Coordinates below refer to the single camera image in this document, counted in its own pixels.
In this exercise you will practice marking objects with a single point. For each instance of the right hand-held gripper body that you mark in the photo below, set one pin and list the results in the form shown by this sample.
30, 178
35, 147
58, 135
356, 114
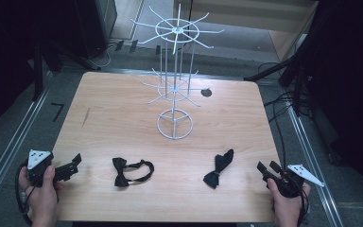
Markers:
291, 183

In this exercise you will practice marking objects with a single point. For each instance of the black bow tie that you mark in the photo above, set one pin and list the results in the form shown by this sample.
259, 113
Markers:
218, 168

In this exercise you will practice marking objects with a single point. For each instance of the dark cabinet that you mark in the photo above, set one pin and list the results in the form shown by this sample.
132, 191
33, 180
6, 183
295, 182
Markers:
97, 25

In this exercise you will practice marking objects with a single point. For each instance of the person's right hand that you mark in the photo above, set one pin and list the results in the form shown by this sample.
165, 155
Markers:
286, 208

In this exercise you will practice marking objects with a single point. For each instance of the black metal stand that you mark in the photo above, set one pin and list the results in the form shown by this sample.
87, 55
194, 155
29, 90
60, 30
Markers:
39, 72
293, 74

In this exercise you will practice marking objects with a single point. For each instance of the metal floor rail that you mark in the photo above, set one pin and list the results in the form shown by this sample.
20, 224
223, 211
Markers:
315, 170
9, 151

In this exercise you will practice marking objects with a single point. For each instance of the dark round table grommet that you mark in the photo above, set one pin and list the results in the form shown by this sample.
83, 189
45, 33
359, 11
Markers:
206, 92

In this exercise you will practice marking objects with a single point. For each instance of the light wooden bench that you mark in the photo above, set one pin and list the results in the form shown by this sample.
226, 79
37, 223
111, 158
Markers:
258, 15

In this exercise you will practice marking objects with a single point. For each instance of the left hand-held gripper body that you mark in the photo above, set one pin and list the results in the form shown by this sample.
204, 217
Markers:
38, 162

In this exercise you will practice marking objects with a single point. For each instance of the person's left hand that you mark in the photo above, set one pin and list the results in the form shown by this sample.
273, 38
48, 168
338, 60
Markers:
42, 198

